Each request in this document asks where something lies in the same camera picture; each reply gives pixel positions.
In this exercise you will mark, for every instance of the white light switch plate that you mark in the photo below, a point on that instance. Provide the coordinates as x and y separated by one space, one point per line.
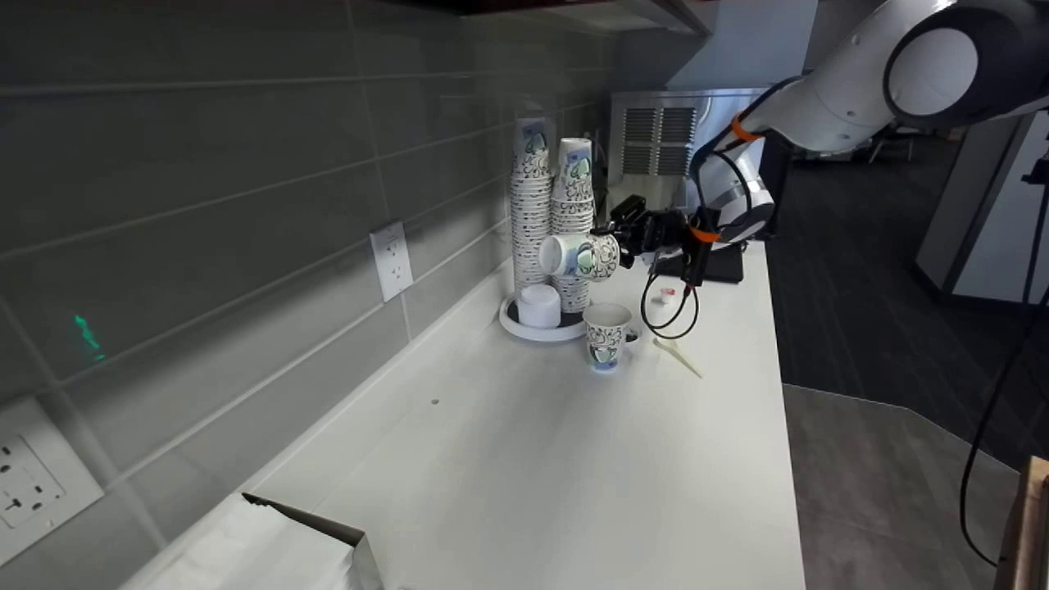
392 261

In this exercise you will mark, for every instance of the small white cup stack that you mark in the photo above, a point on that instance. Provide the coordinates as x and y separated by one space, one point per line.
539 306

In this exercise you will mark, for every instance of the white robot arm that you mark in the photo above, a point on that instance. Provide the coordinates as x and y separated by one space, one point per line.
919 62

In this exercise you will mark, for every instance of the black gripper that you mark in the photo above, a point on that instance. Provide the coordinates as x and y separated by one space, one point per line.
643 231

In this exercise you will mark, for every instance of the patterned paper cup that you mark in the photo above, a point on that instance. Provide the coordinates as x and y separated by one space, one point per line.
607 337
574 255

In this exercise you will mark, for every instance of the white wall outlet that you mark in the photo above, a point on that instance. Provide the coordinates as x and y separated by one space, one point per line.
35 498

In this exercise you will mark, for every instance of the tall stack of paper cups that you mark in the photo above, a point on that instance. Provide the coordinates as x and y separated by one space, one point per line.
529 198

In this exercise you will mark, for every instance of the white round tray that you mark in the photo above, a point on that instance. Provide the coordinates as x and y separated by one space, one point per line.
539 329

